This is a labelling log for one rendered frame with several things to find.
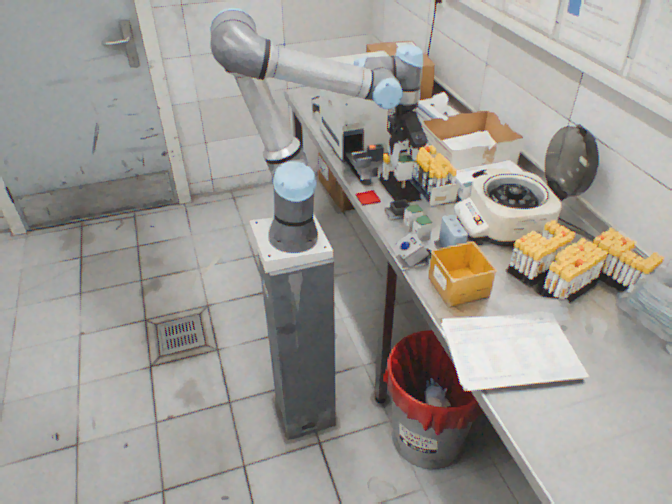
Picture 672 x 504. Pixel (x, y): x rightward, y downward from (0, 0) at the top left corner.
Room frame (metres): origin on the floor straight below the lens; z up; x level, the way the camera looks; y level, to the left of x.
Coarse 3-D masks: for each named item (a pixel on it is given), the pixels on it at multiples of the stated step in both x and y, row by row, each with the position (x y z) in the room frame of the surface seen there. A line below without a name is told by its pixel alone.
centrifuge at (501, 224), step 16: (480, 176) 1.56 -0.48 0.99; (496, 176) 1.55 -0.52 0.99; (512, 176) 1.55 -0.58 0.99; (528, 176) 1.55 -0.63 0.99; (480, 192) 1.46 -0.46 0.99; (544, 192) 1.46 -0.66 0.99; (464, 208) 1.48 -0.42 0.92; (480, 208) 1.43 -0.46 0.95; (496, 208) 1.37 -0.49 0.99; (512, 208) 1.37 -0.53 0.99; (528, 208) 1.36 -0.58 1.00; (544, 208) 1.37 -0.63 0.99; (560, 208) 1.38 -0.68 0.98; (464, 224) 1.41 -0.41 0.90; (480, 224) 1.38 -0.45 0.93; (496, 224) 1.35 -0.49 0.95; (512, 224) 1.33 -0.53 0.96; (528, 224) 1.34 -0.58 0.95; (544, 224) 1.35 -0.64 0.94; (480, 240) 1.36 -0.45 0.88; (496, 240) 1.34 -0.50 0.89; (512, 240) 1.34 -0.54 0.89
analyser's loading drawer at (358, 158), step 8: (344, 152) 1.85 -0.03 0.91; (352, 152) 1.85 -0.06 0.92; (360, 152) 1.80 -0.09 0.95; (352, 160) 1.78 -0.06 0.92; (360, 160) 1.74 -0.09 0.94; (368, 160) 1.75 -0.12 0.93; (360, 168) 1.73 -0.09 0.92; (368, 168) 1.70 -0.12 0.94; (376, 168) 1.71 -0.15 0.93; (360, 176) 1.69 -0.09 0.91; (368, 176) 1.70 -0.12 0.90; (376, 176) 1.71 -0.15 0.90
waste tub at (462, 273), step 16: (432, 256) 1.18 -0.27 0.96; (448, 256) 1.21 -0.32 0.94; (464, 256) 1.22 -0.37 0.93; (480, 256) 1.18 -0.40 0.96; (432, 272) 1.17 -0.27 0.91; (448, 272) 1.20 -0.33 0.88; (464, 272) 1.20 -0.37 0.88; (480, 272) 1.17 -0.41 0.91; (448, 288) 1.08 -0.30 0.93; (464, 288) 1.08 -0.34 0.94; (480, 288) 1.10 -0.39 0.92; (448, 304) 1.07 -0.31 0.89
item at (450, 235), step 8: (448, 216) 1.35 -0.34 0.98; (448, 224) 1.31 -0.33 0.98; (456, 224) 1.31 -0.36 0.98; (440, 232) 1.35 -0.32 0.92; (448, 232) 1.30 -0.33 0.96; (456, 232) 1.28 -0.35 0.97; (464, 232) 1.28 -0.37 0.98; (440, 240) 1.34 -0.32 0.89; (448, 240) 1.29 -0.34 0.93; (456, 240) 1.26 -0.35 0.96; (464, 240) 1.27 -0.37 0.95; (440, 248) 1.31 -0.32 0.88
